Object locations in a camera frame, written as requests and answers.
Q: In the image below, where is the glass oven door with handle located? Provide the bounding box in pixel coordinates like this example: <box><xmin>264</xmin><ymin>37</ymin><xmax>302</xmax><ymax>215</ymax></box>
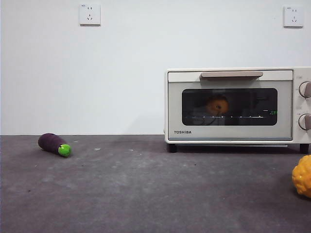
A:
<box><xmin>167</xmin><ymin>70</ymin><xmax>294</xmax><ymax>141</ymax></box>

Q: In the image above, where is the brown potato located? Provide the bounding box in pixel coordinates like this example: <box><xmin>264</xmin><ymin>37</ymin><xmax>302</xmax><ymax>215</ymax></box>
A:
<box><xmin>206</xmin><ymin>95</ymin><xmax>229</xmax><ymax>114</ymax></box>

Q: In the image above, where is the cream Toshiba toaster oven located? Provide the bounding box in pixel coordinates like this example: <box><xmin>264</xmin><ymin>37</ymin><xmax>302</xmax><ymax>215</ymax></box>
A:
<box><xmin>163</xmin><ymin>67</ymin><xmax>311</xmax><ymax>153</ymax></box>

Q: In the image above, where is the beige oven knob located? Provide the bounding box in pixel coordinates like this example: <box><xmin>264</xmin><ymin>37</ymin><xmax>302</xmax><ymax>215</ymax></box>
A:
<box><xmin>298</xmin><ymin>114</ymin><xmax>311</xmax><ymax>131</ymax></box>
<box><xmin>298</xmin><ymin>82</ymin><xmax>311</xmax><ymax>99</ymax></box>

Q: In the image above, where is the purple eggplant with green stem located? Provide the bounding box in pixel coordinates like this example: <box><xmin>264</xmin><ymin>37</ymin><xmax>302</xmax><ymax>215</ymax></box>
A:
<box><xmin>38</xmin><ymin>133</ymin><xmax>72</xmax><ymax>158</ymax></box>

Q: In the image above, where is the bumpy yellow pumpkin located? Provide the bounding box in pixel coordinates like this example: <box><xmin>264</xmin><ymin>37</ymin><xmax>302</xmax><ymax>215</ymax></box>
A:
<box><xmin>292</xmin><ymin>154</ymin><xmax>311</xmax><ymax>198</ymax></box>

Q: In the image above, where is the metal wire oven rack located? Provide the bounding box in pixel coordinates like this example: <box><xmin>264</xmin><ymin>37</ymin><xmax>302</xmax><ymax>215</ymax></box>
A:
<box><xmin>186</xmin><ymin>115</ymin><xmax>266</xmax><ymax>120</ymax></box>

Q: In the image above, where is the white wall socket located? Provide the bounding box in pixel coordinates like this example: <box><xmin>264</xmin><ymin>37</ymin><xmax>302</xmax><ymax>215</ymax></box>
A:
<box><xmin>80</xmin><ymin>3</ymin><xmax>101</xmax><ymax>26</ymax></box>
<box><xmin>283</xmin><ymin>6</ymin><xmax>304</xmax><ymax>29</ymax></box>

